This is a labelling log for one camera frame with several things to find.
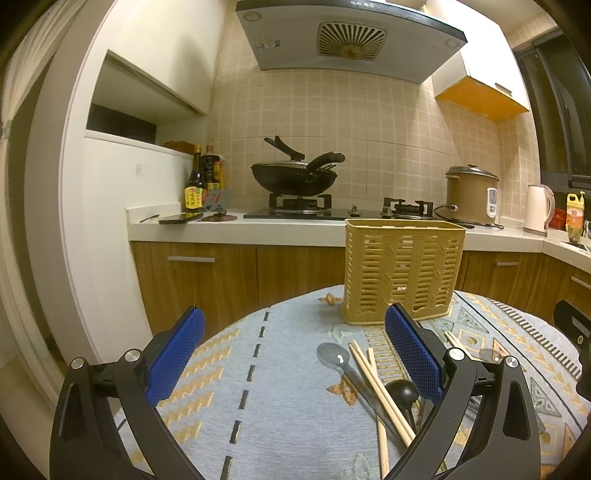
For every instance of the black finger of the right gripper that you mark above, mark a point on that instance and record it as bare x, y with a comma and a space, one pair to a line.
576, 326

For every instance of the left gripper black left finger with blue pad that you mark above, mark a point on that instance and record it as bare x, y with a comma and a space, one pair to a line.
85, 441

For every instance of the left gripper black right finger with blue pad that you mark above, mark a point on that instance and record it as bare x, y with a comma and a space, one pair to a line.
503, 442

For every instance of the black ladle spoon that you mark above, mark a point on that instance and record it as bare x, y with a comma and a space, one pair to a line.
406, 396

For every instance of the translucent grey plastic spoon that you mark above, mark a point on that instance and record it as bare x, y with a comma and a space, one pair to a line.
336, 357

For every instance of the yellow detergent bottle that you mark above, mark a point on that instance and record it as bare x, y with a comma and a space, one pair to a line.
575, 216

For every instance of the white electric kettle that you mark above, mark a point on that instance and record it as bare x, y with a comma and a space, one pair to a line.
540, 208

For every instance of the brown rice cooker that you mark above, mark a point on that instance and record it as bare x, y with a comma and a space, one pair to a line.
472, 194

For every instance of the yellow plastic utensil basket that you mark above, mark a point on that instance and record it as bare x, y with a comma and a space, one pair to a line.
412, 262

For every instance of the patterned light blue tablecloth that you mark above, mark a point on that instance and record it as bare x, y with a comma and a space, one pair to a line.
255, 402

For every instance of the wooden base cabinets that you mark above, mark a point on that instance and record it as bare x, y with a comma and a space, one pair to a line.
228, 282

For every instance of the white countertop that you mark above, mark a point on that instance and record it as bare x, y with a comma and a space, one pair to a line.
143, 225

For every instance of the black smartphone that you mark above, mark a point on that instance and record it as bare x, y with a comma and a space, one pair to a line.
180, 218

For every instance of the white upper cabinet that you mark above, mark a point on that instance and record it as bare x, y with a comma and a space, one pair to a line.
483, 76

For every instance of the small phone stand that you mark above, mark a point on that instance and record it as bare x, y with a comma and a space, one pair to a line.
216, 206

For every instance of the dark soy sauce bottle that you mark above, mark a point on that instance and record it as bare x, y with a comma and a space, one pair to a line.
194, 189

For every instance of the black gas stove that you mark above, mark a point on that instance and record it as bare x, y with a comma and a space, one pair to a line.
320, 208

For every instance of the black wok with lid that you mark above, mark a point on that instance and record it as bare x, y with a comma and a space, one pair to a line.
296, 177

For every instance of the range hood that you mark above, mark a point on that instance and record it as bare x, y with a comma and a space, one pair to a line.
360, 36

